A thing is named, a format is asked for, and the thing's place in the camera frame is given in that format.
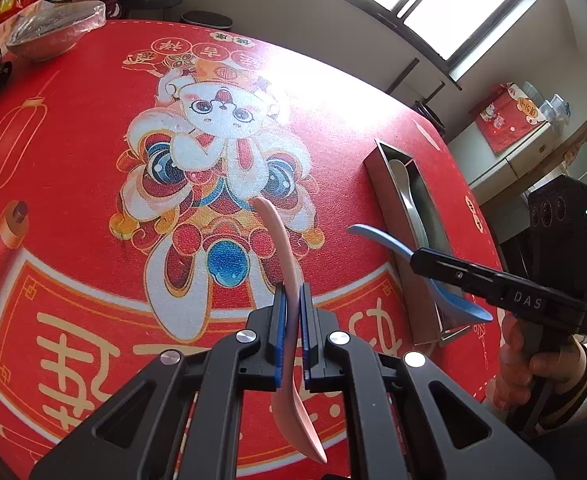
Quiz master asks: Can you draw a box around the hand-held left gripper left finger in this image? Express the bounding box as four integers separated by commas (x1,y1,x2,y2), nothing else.
29,284,289,480

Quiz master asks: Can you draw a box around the blue spoon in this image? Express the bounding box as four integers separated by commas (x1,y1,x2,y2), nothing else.
347,224,494,323

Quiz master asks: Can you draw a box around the white refrigerator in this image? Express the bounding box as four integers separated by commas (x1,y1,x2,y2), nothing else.
446,105,587,241

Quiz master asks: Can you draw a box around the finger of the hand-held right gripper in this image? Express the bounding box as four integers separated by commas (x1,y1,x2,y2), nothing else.
409,247,504,303

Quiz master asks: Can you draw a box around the clear plastic container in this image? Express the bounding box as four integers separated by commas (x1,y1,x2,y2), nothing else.
521,81,573,123

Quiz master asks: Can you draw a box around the stainless steel utensil tray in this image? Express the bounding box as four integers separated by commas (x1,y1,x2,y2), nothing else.
364,139,474,347

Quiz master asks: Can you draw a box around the dark window sill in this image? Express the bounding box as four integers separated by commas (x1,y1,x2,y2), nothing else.
266,0,461,92

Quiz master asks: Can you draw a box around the red printed cloth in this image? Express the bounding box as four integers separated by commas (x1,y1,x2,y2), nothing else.
469,82,549,155

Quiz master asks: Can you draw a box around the person's right hand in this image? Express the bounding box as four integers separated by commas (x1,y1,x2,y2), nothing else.
491,312,587,411

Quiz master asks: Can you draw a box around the pink spoon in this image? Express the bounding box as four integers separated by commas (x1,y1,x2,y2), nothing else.
253,196,329,464

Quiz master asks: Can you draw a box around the red printed table mat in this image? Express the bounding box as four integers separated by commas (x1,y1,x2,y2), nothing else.
0,20,507,480

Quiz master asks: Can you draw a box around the person's right forearm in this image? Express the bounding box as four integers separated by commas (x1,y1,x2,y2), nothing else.
521,340,587,480

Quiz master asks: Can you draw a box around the white spoon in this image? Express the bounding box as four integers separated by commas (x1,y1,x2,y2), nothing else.
390,159,427,241

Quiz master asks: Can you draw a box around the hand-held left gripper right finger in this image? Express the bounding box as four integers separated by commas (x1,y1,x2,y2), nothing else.
299,284,558,480

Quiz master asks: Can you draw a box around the bowl covered with plastic wrap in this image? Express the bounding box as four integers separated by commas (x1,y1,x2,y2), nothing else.
6,0,108,62

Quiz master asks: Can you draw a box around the dark framed window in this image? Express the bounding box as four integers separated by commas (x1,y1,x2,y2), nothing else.
373,0,544,73

